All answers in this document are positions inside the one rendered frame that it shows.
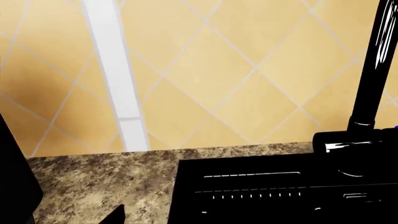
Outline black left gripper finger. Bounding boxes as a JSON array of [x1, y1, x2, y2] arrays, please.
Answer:
[[98, 203, 126, 224]]

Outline black block-shaped object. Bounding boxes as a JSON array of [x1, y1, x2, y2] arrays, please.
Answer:
[[0, 111, 44, 224]]

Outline black glossy appliance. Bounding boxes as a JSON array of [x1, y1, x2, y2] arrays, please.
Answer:
[[167, 149, 398, 224]]

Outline black glossy faucet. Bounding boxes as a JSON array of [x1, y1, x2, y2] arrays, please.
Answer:
[[312, 0, 398, 179]]

